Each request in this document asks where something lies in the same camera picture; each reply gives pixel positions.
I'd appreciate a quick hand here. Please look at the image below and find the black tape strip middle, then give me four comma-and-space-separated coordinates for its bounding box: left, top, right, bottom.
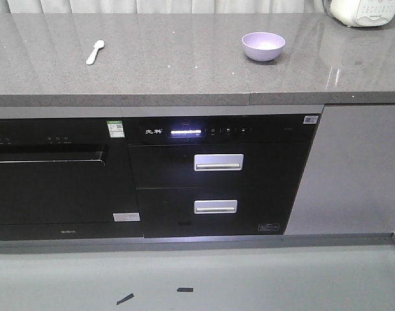
176, 287, 194, 292

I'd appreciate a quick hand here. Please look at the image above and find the black tape strip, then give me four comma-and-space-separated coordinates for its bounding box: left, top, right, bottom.
115, 293, 134, 305
176, 287, 194, 292

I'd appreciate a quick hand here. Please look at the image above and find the black tape strip left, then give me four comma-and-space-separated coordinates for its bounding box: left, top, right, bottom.
115, 293, 134, 305

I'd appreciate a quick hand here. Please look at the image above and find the black drawer sterilizer cabinet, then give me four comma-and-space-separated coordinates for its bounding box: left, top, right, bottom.
123, 113, 320, 238

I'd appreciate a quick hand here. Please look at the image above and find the purple plastic bowl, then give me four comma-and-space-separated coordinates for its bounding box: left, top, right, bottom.
241, 32, 286, 62

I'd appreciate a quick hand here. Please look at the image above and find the black built-in dishwasher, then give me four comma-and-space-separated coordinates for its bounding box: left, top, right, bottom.
0, 118, 143, 241

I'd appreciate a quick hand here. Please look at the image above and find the white curtain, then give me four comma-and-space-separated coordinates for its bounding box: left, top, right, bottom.
0, 0, 329, 14

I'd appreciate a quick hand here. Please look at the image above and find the pale green plastic spoon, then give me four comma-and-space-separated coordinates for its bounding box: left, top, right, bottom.
86, 40, 104, 65

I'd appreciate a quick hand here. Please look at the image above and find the grey corner cabinet door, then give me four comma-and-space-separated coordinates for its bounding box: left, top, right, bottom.
285, 105, 395, 235

